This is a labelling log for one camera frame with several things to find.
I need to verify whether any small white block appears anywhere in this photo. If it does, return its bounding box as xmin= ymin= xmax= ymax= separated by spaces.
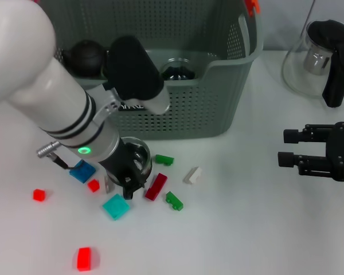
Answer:
xmin=103 ymin=175 xmax=115 ymax=195

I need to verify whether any thin left wrist cable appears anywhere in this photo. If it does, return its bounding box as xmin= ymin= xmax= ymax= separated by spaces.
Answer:
xmin=53 ymin=156 xmax=77 ymax=170

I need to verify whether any bright red block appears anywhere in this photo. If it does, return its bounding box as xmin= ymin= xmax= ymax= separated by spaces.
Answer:
xmin=75 ymin=246 xmax=92 ymax=272

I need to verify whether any black clay teapot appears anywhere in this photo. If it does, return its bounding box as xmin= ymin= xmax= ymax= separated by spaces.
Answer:
xmin=62 ymin=40 xmax=108 ymax=77

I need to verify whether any glass teacup with black base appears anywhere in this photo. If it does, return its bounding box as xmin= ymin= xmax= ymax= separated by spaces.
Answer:
xmin=159 ymin=58 xmax=196 ymax=81
xmin=122 ymin=136 xmax=153 ymax=201

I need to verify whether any white toy block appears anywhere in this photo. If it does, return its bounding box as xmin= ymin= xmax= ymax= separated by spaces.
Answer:
xmin=183 ymin=167 xmax=204 ymax=185

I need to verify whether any long dark red block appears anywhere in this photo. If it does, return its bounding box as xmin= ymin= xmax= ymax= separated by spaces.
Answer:
xmin=144 ymin=172 xmax=169 ymax=201

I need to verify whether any orange bin handle clip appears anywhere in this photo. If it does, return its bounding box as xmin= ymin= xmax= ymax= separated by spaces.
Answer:
xmin=244 ymin=0 xmax=261 ymax=15

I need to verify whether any grey perforated storage bin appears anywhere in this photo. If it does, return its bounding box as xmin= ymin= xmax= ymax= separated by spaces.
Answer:
xmin=36 ymin=0 xmax=264 ymax=141

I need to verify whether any blue square block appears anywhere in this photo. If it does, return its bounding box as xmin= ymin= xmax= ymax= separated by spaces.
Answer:
xmin=69 ymin=159 xmax=97 ymax=183

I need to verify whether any glass carafe with black handle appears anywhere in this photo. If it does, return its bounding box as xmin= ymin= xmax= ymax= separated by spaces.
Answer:
xmin=281 ymin=19 xmax=344 ymax=108

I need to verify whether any green toy block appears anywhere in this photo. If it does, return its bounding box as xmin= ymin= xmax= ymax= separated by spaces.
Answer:
xmin=165 ymin=191 xmax=184 ymax=211
xmin=155 ymin=154 xmax=175 ymax=167

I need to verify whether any teal square block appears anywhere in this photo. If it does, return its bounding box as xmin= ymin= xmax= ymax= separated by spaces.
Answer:
xmin=102 ymin=194 xmax=131 ymax=221

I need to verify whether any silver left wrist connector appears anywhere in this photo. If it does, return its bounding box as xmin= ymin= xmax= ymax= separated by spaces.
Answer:
xmin=36 ymin=140 xmax=61 ymax=158

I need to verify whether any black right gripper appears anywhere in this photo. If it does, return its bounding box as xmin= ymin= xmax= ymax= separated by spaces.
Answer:
xmin=277 ymin=121 xmax=344 ymax=183

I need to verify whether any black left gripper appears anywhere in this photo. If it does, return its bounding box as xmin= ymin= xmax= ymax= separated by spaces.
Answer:
xmin=99 ymin=140 xmax=147 ymax=195

